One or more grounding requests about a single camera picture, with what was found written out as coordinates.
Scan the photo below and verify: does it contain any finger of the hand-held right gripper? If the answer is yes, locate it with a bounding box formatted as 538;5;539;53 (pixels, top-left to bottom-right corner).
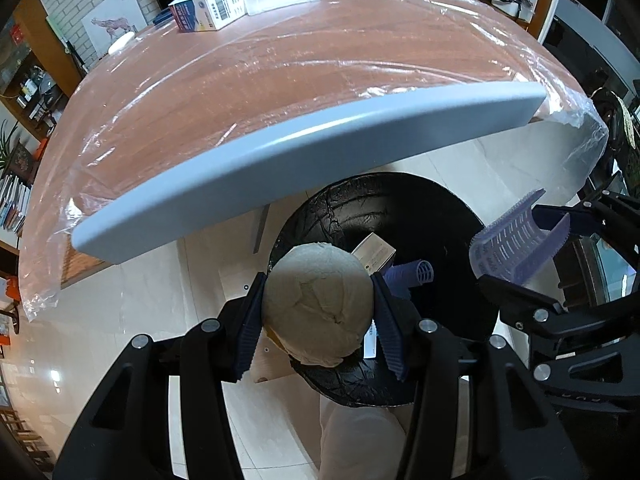
479;275;640;413
532;190;640;242

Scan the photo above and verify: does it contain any white paper ball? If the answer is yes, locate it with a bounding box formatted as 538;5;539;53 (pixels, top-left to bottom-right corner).
261;242;376;369

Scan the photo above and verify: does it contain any small beige carton box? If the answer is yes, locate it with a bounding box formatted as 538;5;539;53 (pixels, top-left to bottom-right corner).
349;232;399;277

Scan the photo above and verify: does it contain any cluster of small bottles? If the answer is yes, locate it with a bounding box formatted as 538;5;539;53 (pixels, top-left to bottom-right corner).
14;66;67;127

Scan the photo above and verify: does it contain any pale grey bin lid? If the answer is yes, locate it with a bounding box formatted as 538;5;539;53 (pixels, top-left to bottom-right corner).
71;82;547;265

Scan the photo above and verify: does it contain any purple mesh hair roller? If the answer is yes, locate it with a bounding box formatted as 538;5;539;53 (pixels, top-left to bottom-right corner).
468;188;572;282
385;258;434;299

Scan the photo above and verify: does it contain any potted plant in dark pot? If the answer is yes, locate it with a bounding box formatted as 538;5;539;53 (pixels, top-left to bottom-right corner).
0;119;44;184

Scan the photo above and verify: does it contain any trash bin with black liner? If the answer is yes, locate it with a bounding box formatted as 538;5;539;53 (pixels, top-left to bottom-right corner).
267;172;499;480

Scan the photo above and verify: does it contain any white printed carton box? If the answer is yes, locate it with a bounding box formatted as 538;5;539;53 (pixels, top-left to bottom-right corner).
167;0;247;35

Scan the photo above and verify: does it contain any white computer mouse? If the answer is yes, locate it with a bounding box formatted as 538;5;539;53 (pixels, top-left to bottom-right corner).
107;31;137;56

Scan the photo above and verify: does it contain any green flat board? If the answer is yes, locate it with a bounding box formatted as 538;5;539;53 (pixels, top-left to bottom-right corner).
45;13;71;49

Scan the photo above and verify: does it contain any row of books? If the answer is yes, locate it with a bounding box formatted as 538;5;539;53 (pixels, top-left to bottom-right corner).
0;172;32;237

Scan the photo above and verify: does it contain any giraffe drawing picture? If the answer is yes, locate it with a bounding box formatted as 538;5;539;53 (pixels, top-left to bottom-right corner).
88;0;150;56

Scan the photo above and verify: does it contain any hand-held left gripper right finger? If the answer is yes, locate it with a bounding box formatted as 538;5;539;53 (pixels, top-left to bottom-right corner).
372;275;581;480

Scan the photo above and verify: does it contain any wooden table with plastic cover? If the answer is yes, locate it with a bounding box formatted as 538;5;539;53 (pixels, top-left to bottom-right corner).
19;0;609;322

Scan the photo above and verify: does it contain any glass door wooden cabinet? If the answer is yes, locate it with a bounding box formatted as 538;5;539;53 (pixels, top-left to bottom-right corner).
0;0;87;142

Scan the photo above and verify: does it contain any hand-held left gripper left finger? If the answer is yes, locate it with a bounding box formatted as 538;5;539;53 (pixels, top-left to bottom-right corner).
60;272;266;480

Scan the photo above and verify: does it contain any wooden television cabinet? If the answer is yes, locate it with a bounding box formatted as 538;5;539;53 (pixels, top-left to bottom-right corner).
425;0;563;43

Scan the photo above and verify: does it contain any white small container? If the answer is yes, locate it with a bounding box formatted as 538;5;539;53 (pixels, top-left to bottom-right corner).
491;0;537;24

